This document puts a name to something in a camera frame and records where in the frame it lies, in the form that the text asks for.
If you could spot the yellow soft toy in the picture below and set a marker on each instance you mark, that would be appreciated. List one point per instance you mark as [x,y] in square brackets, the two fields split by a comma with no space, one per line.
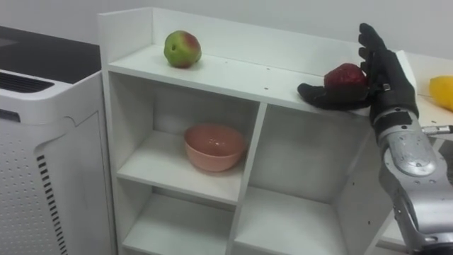
[442,91]

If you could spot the white shelf unit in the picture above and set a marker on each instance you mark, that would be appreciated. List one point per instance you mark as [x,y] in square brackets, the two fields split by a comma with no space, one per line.
[226,148]

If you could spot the white air purifier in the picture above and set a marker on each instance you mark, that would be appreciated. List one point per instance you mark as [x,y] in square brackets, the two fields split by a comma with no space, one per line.
[42,148]

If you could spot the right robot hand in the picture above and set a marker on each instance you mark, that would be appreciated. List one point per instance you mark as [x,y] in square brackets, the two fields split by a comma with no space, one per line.
[389,81]

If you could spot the pink bowl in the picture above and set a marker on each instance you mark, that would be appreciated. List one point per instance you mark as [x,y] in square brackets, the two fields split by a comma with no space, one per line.
[214,147]

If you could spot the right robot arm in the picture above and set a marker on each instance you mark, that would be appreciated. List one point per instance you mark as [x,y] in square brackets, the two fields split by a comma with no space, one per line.
[414,177]

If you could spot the red strawberry soft toy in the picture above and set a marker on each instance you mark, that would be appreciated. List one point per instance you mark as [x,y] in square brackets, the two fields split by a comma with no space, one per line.
[345,78]

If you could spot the green red apple soft toy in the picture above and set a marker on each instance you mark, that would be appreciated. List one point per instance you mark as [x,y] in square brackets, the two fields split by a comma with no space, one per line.
[182,49]

